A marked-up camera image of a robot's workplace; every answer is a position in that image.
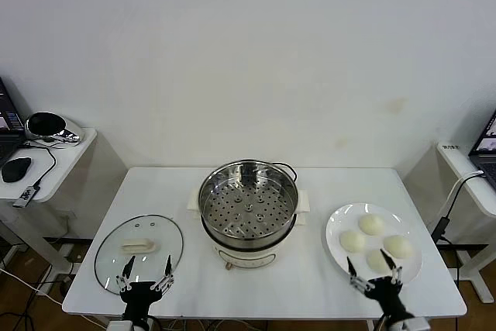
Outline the white round plate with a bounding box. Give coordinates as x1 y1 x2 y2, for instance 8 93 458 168
325 202 423 290

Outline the black computer mouse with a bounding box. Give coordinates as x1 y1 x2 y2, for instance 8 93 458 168
1 157 33 184

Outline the chrome and black round device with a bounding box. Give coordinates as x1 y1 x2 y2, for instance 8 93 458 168
23 112 81 149

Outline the black laptop beside mouse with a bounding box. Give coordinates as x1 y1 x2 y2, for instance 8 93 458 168
0 77 28 169

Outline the white side table with mouse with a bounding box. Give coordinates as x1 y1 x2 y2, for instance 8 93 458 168
0 127 98 270

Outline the white laptop charging cable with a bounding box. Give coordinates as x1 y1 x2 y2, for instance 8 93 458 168
445 170 485 218

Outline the black hanging power adapter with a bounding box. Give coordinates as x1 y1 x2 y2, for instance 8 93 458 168
432 216 450 243

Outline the black laptop with white plug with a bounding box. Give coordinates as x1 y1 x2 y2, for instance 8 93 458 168
467 105 496 188

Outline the thin black desk cable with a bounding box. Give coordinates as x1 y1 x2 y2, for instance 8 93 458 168
19 142 57 188

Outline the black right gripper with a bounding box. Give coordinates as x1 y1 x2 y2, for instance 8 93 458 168
346 248 415 321

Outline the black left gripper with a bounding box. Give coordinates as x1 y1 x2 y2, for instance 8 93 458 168
115 254 176 321

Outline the perforated steel steamer basket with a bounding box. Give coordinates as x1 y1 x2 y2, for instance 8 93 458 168
198 158 301 243

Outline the white side table with label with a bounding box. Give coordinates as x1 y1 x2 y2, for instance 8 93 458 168
436 140 496 303

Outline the small grey usb hub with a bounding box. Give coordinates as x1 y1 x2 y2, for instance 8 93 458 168
12 185 41 209

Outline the white floor cable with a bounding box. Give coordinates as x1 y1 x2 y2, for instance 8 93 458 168
0 267 65 307

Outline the white steamed baozi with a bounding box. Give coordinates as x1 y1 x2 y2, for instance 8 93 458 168
357 213 385 236
383 234 412 260
366 248 394 273
339 229 367 253

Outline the glass lid with cream handle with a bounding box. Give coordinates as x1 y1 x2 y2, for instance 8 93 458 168
94 213 184 295

